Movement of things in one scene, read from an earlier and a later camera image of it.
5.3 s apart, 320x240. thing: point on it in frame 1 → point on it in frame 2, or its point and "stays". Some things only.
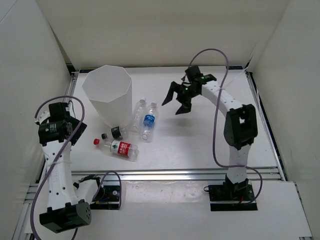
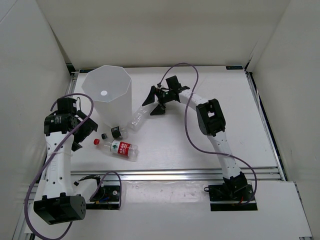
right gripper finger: [174, 87] → [150, 98]
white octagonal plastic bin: [109, 88] stays
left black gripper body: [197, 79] → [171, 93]
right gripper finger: [186, 106] → [159, 110]
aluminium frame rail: [169, 174] stays
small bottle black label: [117, 133] stays
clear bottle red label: [129, 151] stays
